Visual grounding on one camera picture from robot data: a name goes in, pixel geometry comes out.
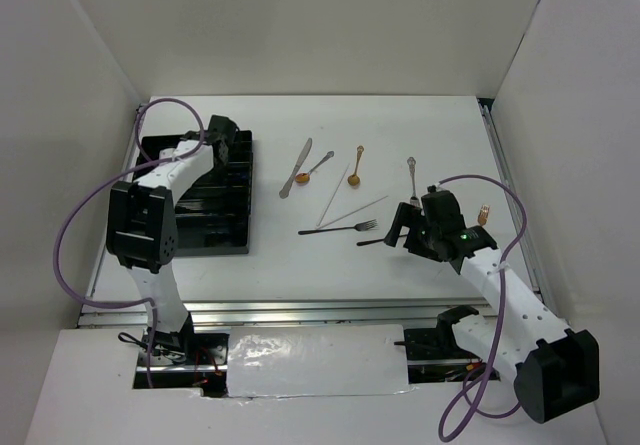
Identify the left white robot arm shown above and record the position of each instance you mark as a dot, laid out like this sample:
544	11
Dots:
142	231

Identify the copper fork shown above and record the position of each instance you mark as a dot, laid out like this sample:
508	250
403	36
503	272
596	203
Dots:
483	215

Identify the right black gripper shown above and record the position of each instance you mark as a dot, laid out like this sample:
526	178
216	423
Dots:
409	216

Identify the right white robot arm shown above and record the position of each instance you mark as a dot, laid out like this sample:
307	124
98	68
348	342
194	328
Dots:
554	370

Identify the silver table knife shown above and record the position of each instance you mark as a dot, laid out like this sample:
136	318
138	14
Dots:
285	190

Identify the black spoon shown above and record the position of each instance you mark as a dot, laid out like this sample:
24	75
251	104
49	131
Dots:
369	242

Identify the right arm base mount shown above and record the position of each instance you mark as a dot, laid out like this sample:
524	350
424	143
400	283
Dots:
432	353

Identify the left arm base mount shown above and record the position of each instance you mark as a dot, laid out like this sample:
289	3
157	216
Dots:
204	369

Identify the gold spoon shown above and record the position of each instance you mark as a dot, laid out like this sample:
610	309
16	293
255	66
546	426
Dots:
354	179

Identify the silver ornate fork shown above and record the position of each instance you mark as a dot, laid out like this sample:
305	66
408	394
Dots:
414	200

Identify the aluminium table frame rail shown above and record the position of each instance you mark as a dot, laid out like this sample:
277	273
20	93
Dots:
325	277

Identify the black cutlery tray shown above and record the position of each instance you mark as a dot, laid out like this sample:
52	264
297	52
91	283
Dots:
213	216

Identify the silver handled orange spoon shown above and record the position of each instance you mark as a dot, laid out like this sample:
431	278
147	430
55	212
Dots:
303	178

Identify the black fork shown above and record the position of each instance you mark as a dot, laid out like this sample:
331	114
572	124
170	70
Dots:
359	227

